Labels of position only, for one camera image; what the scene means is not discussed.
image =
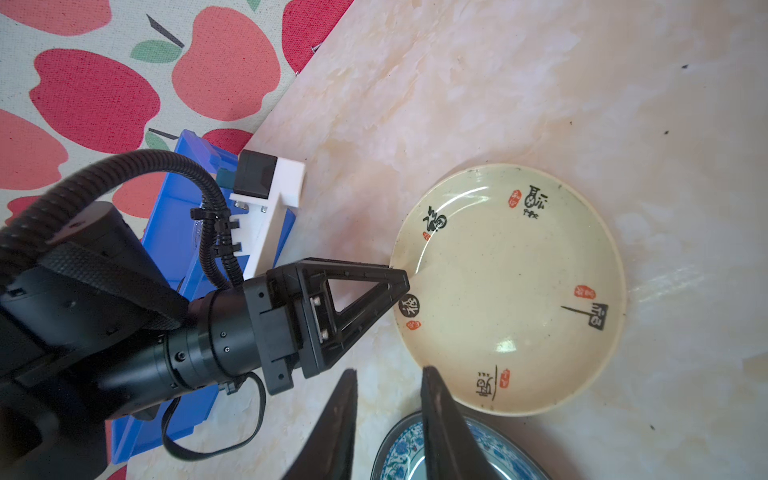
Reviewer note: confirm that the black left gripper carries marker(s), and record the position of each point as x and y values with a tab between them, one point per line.
306	315

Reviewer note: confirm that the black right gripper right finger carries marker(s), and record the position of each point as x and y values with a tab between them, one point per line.
451	451

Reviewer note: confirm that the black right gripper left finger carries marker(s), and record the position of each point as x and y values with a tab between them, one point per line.
329	450

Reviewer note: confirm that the cream yellow round plate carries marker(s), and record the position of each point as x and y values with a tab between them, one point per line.
517	290

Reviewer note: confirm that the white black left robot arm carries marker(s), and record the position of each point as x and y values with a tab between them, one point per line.
92	332

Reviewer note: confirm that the blue plastic bin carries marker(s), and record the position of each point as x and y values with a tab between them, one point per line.
172	241

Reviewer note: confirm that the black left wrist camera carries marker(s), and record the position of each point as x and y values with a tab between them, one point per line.
265	188

